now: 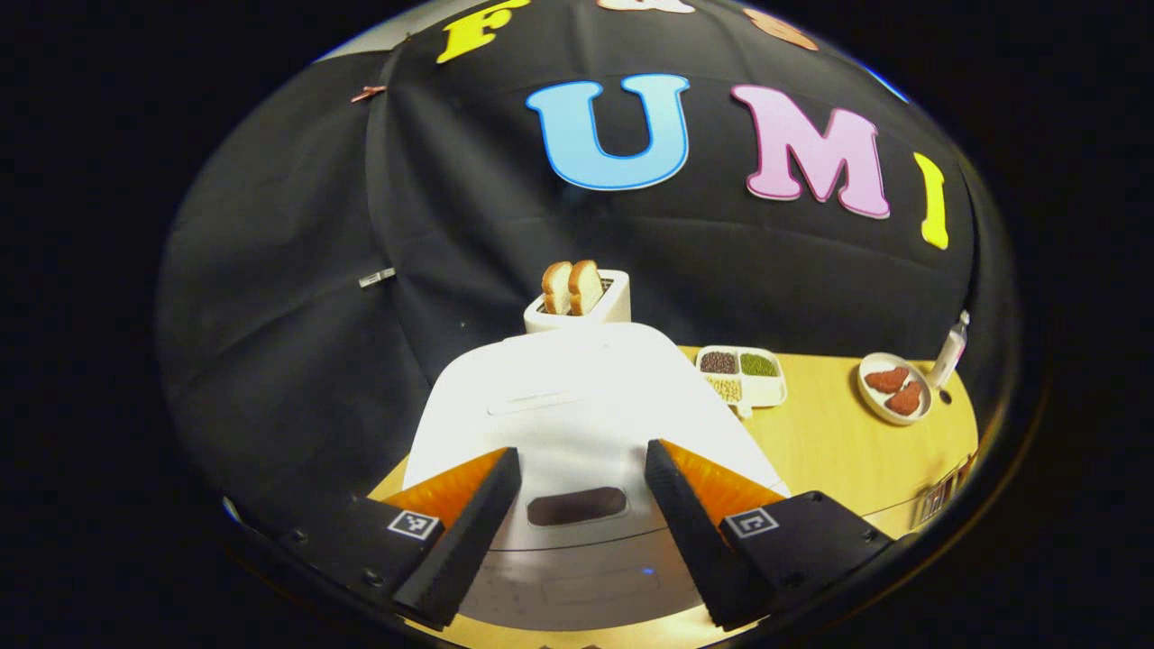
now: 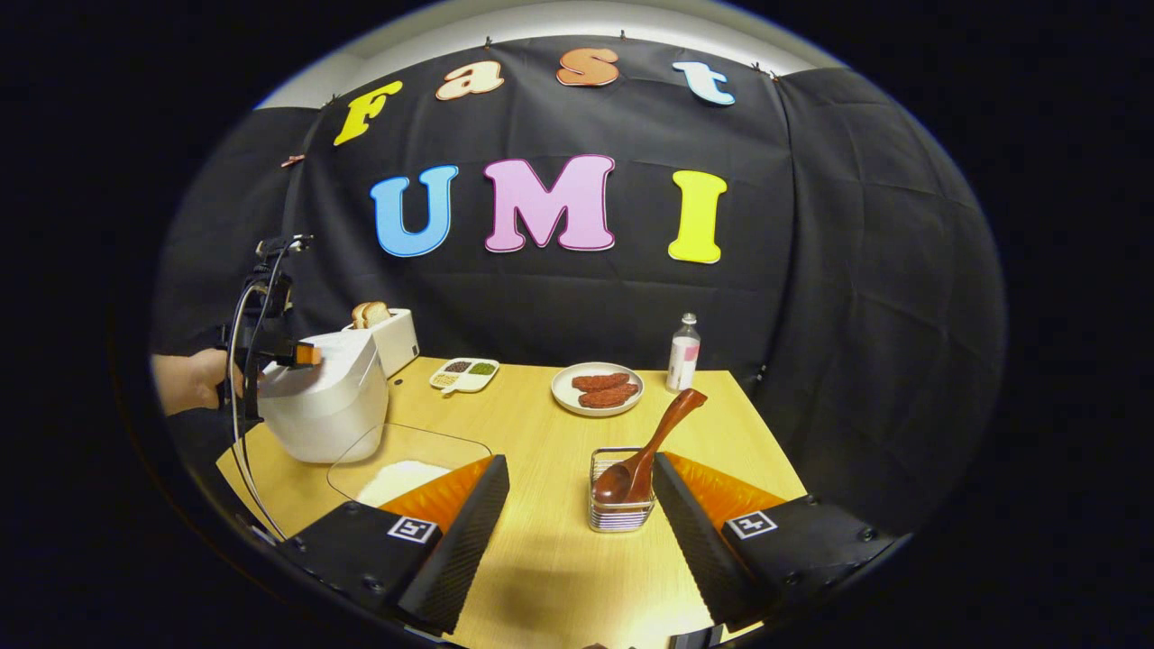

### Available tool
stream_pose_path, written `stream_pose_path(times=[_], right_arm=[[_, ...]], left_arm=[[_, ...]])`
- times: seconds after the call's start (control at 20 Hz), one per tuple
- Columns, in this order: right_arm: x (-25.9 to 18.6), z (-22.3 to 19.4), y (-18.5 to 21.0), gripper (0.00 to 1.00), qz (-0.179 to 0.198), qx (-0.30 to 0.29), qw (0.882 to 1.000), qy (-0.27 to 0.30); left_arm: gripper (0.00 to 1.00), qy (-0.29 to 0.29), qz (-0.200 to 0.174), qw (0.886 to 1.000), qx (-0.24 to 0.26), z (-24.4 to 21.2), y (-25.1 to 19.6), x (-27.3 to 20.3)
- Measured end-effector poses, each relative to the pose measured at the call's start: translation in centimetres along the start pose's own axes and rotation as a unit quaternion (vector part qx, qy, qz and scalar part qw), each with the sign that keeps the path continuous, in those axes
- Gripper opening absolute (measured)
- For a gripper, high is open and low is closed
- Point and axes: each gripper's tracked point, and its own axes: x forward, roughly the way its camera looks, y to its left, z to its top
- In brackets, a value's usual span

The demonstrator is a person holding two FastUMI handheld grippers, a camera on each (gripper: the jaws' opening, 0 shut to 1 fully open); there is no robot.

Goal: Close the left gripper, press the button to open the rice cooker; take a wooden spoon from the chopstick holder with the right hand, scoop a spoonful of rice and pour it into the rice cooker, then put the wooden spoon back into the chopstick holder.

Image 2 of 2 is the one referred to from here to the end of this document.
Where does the metal wire chopstick holder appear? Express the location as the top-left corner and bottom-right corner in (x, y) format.
(589, 448), (656, 534)

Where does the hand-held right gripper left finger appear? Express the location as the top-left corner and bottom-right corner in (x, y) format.
(278, 454), (511, 635)

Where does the white rice cooker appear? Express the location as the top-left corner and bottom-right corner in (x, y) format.
(257, 329), (389, 464)

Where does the thin gripper cable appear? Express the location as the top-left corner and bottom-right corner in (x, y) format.
(225, 279), (291, 544)

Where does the white divided bean dish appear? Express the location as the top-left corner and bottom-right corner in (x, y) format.
(429, 358), (500, 395)

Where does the clear rice container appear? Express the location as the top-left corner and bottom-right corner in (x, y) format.
(326, 423), (494, 507)

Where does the clear bottle pink label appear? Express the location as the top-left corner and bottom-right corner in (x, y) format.
(666, 313), (701, 392)

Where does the black backdrop cloth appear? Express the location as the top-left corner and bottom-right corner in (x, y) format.
(149, 36), (1006, 533)

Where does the white toaster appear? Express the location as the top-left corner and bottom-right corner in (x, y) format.
(343, 308), (421, 378)

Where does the brown wooden spoon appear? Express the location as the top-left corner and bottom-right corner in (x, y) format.
(592, 388), (709, 505)

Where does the white round plate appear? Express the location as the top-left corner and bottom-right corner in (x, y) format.
(551, 361), (646, 417)

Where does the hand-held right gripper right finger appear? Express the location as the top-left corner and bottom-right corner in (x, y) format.
(651, 452), (902, 632)

